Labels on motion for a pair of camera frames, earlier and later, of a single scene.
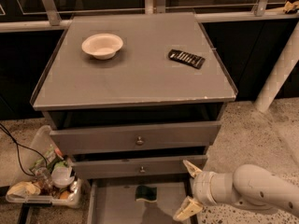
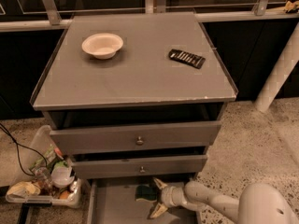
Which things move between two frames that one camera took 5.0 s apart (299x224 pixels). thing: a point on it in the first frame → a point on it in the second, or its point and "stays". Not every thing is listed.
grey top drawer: x=135 y=138 stays
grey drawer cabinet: x=131 y=98 stays
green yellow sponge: x=149 y=193 stays
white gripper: x=202 y=186 → x=167 y=196
